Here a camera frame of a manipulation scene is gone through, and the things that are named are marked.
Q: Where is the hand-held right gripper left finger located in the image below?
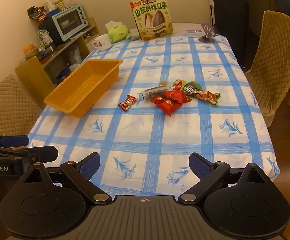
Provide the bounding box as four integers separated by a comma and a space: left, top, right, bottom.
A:
23, 152, 112, 204

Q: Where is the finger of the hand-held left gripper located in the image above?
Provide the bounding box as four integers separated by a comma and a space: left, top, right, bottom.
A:
0, 146, 59, 163
0, 134, 30, 147

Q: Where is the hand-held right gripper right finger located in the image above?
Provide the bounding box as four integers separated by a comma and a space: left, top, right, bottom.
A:
178, 152, 268, 204

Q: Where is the large red snack packet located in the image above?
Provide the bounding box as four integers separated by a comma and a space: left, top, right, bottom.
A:
156, 90, 192, 117

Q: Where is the green brown snack packet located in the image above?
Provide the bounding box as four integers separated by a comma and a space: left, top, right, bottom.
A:
194, 90, 221, 107

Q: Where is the small red brown candy packet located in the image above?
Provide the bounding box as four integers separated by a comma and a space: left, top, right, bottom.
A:
118, 94, 138, 111

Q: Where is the dark green snack packet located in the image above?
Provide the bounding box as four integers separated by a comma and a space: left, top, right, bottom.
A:
181, 81, 203, 95

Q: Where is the yellow plastic tray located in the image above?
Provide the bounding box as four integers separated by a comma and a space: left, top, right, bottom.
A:
44, 59, 124, 119

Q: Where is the grey snack packet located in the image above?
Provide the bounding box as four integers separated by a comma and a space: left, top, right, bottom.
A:
142, 85, 172, 102

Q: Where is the quilted beige chair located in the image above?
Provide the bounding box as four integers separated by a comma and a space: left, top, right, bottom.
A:
245, 10, 290, 128
0, 73, 44, 137

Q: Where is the blue checked tablecloth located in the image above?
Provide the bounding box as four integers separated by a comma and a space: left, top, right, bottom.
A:
26, 35, 281, 200

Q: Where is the wooden shelf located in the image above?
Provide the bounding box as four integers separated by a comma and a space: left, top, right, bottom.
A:
15, 17, 100, 90

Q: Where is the jar with orange lid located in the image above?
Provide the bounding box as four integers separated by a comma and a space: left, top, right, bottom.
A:
20, 44, 39, 63

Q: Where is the green white bag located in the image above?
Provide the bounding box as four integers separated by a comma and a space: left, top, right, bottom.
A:
38, 29, 54, 49

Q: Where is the black microwave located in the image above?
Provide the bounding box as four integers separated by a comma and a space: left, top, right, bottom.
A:
38, 17, 61, 46

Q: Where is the white mug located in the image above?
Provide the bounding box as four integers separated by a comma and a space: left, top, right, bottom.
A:
92, 34, 112, 52

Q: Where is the light blue toaster oven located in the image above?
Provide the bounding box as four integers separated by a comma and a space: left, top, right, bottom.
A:
52, 4, 89, 42

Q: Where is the dark snack bag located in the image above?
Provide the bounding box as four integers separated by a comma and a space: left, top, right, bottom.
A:
27, 6, 48, 21

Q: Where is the small blue white box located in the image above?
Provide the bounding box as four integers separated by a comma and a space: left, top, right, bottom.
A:
186, 29, 203, 38

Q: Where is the green tissue pack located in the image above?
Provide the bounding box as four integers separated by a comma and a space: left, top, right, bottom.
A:
105, 21, 131, 43

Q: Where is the grey phone stand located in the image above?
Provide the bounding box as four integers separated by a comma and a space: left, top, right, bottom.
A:
198, 23, 218, 43

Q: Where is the grey cloth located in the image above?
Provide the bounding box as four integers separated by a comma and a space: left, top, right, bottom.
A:
126, 29, 142, 41

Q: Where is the clear bag of nuts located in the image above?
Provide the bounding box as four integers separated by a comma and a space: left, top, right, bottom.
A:
54, 0, 67, 12

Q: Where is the black refrigerator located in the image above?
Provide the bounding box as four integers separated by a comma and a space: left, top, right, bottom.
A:
207, 0, 250, 65

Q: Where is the large green sunflower seed bag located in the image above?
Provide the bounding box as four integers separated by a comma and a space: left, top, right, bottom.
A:
129, 0, 173, 42

